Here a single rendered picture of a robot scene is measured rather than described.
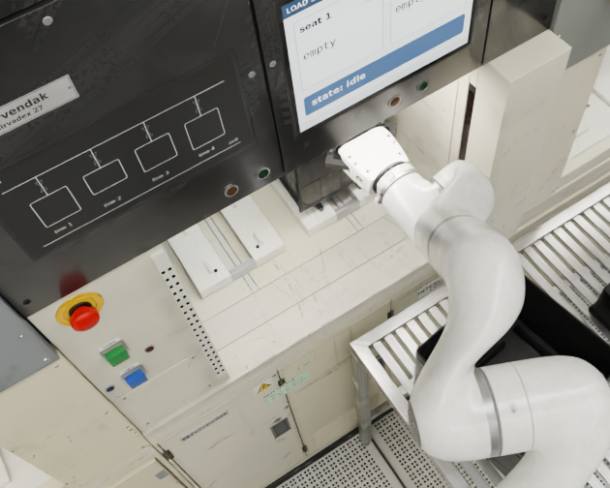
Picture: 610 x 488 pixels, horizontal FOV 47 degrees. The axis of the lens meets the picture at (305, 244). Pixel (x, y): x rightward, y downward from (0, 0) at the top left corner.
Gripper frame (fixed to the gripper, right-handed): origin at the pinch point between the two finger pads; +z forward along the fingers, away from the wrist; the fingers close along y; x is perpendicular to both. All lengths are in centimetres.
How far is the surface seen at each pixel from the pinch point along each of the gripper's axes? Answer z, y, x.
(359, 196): 2.5, 4.2, -29.3
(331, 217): 0.7, -4.3, -28.3
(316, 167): 2.7, -5.5, -11.6
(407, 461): -33, -6, -119
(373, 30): -18.6, -5.5, 38.7
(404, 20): -18.6, -0.7, 37.7
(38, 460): -19, -76, -18
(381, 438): -23, -8, -119
